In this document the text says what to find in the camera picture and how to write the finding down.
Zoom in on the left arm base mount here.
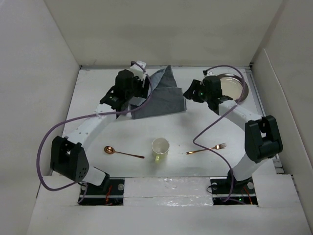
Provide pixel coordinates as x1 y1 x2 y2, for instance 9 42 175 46
78 176 125 206

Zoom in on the grey cloth placemat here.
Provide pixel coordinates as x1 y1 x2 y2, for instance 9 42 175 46
126 65 186 119

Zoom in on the round metal plate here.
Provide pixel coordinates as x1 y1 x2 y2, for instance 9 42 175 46
217 73 249 101

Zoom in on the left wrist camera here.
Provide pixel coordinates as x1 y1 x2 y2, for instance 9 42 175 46
130 61 147 73

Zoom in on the copper fork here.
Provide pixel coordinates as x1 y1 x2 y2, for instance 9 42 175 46
185 142 227 155

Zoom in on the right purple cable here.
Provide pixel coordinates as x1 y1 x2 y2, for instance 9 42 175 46
192 65 246 203

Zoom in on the yellow mug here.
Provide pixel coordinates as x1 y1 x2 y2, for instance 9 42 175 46
151 138 170 163

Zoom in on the copper spoon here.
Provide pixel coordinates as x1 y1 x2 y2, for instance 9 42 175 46
104 146 145 159

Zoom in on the purple cable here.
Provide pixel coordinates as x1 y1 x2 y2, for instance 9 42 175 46
192 65 246 203
36 61 154 204

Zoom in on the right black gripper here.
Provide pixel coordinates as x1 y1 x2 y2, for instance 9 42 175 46
183 79 211 103

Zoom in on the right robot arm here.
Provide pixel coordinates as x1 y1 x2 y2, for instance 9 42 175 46
183 76 283 193

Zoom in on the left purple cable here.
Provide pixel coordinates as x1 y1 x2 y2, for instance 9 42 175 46
36 61 154 204

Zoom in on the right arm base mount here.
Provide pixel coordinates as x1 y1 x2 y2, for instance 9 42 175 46
206 173 258 205

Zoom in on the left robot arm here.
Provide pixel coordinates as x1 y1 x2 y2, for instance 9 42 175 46
50 65 152 194

